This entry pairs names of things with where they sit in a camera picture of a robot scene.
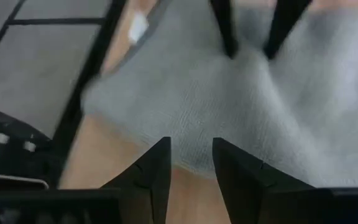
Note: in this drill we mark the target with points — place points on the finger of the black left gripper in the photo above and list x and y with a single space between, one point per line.
227 28
283 25

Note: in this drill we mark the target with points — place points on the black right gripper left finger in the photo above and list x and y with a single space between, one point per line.
148 186

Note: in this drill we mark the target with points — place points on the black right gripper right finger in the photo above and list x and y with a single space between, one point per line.
244 186

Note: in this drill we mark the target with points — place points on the grey microfiber towel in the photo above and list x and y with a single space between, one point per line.
197 109

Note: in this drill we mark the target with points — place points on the black object with white marks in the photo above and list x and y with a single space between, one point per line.
11 155

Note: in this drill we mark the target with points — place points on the black aluminium table frame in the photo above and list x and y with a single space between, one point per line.
82 77

